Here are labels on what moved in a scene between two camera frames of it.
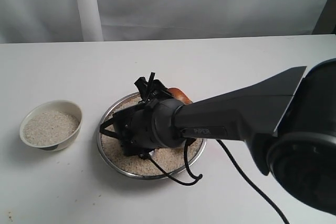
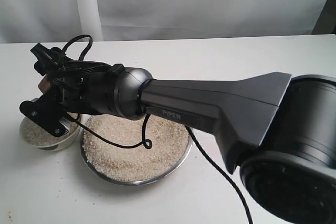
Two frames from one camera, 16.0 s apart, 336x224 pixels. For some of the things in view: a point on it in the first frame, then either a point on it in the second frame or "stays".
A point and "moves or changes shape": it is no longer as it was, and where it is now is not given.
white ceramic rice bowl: (52, 125) stays
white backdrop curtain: (81, 7) stays
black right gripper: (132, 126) → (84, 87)
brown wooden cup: (180, 95) moves or changes shape
